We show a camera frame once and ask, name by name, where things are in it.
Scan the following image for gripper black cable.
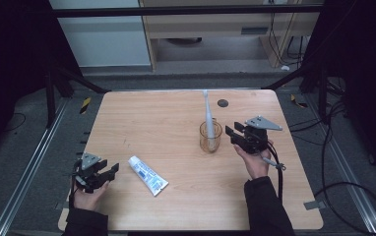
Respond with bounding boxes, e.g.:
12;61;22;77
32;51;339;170
262;141;287;202
68;161;79;210

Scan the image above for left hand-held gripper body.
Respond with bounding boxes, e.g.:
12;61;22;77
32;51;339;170
72;151;103;194

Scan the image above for light wooden desk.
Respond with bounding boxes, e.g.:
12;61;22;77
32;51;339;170
139;0;323;71

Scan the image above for white cabinet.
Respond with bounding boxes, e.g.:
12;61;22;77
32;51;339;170
48;0;153;69

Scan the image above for person's right hand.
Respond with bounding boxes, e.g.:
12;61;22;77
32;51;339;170
233;140;275;181

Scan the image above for black metal stand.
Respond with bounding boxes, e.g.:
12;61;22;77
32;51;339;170
261;63;330;124
43;63;112;130

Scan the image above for aluminium floor rail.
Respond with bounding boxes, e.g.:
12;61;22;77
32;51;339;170
306;96;376;236
0;97;70;236

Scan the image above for white electric toothbrush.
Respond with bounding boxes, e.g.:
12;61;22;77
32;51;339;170
202;88;218;149

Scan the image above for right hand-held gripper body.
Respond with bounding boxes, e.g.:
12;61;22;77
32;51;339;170
241;115;283;155

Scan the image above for amber transparent cup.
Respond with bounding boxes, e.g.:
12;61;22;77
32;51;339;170
199;117;223;154

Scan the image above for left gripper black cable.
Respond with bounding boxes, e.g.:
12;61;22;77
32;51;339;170
68;161;79;210

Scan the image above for grey tape piece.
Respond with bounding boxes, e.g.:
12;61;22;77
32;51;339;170
303;200;327;211

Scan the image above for black floor cable loop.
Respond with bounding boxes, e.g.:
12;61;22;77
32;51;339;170
313;107;376;236

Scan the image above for grey socket strip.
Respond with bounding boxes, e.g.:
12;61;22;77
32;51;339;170
240;27;270;36

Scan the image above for person's left hand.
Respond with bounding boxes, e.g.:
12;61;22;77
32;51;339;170
72;180;110;212

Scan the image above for black horizontal frame bar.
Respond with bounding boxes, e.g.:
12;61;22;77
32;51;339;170
51;5;324;19

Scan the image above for thin black floor cable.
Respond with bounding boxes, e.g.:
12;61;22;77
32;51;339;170
4;112;27;133

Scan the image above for black hanging desk cables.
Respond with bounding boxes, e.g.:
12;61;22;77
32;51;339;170
267;12;310;67

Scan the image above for white toothpaste tube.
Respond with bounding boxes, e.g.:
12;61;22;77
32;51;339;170
127;154;170;198

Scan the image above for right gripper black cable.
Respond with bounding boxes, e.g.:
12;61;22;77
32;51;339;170
262;141;287;202

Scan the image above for yellow black striped tape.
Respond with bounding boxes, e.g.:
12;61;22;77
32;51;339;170
79;96;93;115
289;93;309;109

